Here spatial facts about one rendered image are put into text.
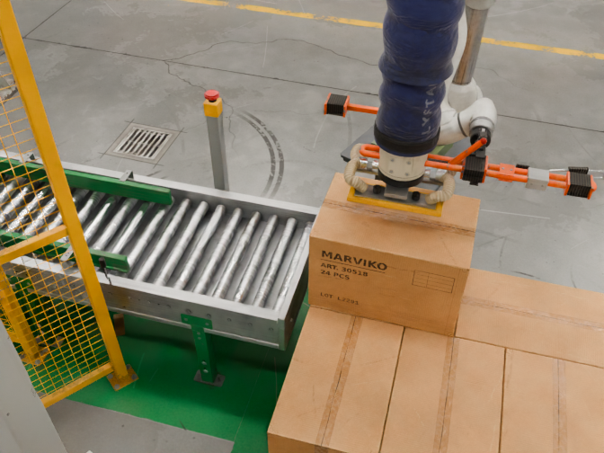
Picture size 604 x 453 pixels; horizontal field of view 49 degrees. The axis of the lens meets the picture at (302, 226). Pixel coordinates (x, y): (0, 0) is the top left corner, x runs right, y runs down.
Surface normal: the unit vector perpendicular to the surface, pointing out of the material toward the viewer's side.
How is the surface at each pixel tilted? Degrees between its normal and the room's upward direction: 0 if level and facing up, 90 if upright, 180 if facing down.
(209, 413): 0
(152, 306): 90
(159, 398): 0
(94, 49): 0
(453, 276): 90
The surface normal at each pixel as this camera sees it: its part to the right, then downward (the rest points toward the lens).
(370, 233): 0.00, -0.73
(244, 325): -0.26, 0.66
